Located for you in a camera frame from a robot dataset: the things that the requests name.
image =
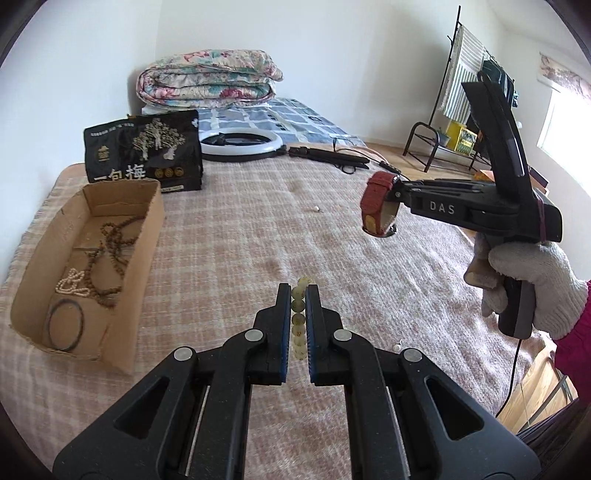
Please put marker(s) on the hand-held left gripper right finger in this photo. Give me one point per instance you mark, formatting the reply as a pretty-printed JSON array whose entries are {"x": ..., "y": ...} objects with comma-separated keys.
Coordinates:
[{"x": 311, "y": 332}]

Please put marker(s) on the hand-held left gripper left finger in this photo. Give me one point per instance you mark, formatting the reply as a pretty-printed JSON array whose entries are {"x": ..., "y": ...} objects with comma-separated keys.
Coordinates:
[{"x": 282, "y": 332}]

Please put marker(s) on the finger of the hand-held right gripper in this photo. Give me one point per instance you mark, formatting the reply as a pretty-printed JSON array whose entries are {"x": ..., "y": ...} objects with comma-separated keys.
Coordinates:
[
  {"x": 408, "y": 194},
  {"x": 443, "y": 183}
]

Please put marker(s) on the cardboard box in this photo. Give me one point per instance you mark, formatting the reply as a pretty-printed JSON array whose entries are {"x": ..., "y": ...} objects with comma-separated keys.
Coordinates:
[{"x": 143, "y": 258}]

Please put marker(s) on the dark thin bangle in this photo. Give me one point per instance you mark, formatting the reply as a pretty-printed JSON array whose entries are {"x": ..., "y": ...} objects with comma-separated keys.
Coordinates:
[{"x": 84, "y": 321}]

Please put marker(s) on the person's right forearm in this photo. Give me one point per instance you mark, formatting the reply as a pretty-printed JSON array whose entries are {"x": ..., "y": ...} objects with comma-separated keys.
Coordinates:
[{"x": 577, "y": 350}]

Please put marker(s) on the person's right hand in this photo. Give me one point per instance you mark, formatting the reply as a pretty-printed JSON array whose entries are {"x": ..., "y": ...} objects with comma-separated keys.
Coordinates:
[{"x": 549, "y": 281}]

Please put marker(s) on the yellow box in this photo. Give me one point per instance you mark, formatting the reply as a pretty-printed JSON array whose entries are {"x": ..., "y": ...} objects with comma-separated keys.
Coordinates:
[{"x": 459, "y": 136}]

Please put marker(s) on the black metal clothes rack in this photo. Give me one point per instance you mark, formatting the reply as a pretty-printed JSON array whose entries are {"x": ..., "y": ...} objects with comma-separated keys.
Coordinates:
[{"x": 418, "y": 138}]

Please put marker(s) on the black folded tripod stand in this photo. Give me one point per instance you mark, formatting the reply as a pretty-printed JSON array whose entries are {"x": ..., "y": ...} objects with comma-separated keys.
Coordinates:
[{"x": 323, "y": 156}]

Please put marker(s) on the window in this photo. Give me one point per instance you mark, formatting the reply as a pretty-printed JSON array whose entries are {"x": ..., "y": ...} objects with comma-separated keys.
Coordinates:
[{"x": 570, "y": 129}]

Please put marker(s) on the pink plaid blanket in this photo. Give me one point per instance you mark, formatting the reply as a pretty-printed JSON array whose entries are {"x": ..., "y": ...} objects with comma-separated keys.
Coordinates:
[{"x": 258, "y": 230}]

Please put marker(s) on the striped hanging cloth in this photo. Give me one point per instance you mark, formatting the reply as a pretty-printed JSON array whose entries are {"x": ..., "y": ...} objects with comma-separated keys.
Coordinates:
[{"x": 461, "y": 78}]

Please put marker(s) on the dark hanging clothes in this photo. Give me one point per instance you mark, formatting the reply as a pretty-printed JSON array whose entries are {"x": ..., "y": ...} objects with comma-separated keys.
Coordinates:
[{"x": 508, "y": 87}]

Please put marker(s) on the floral curtain valance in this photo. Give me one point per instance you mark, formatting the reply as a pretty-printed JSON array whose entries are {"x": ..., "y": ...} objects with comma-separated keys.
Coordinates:
[{"x": 563, "y": 74}]

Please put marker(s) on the blue checked bed sheet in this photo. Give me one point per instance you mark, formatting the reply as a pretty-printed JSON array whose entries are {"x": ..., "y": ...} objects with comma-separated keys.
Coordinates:
[{"x": 286, "y": 117}]

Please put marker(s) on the black snack bag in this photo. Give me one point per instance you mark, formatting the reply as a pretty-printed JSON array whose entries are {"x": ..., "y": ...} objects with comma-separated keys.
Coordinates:
[{"x": 138, "y": 152}]

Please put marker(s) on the folded floral quilt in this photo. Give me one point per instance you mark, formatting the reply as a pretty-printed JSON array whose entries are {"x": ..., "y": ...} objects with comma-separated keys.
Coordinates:
[{"x": 207, "y": 78}]

